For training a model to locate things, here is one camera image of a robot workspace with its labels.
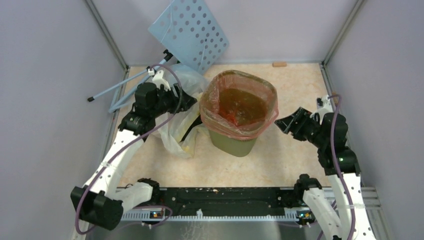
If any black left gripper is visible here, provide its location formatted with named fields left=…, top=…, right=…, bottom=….
left=150, top=82, right=197, bottom=118

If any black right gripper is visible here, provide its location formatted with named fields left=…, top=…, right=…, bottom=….
left=274, top=106, right=327, bottom=148

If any large translucent white plastic bag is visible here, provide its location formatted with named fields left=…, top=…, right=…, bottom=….
left=152, top=63, right=209, bottom=158

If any red translucent trash bag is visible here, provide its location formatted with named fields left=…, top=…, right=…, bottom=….
left=198, top=70, right=280, bottom=141

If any green mesh trash bin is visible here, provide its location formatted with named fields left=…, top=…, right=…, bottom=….
left=200, top=69, right=279, bottom=158

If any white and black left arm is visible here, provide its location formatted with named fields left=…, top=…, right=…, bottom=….
left=70, top=82, right=197, bottom=231

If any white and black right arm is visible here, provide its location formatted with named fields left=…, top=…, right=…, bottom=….
left=274, top=107, right=376, bottom=240

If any light blue perforated music stand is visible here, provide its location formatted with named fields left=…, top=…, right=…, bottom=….
left=87, top=0, right=230, bottom=115

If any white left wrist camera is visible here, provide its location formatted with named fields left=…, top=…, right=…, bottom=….
left=146, top=67, right=171, bottom=92

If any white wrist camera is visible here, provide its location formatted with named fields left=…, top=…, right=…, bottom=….
left=315, top=95, right=334, bottom=118
left=146, top=67, right=171, bottom=92

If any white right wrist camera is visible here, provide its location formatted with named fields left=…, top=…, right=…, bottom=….
left=315, top=95, right=334, bottom=118

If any wooden block by wall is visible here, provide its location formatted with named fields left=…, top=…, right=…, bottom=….
left=272, top=61, right=288, bottom=68

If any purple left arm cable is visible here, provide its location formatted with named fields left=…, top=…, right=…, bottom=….
left=74, top=63, right=184, bottom=236

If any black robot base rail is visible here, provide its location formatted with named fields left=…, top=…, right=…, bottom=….
left=138, top=185, right=306, bottom=217

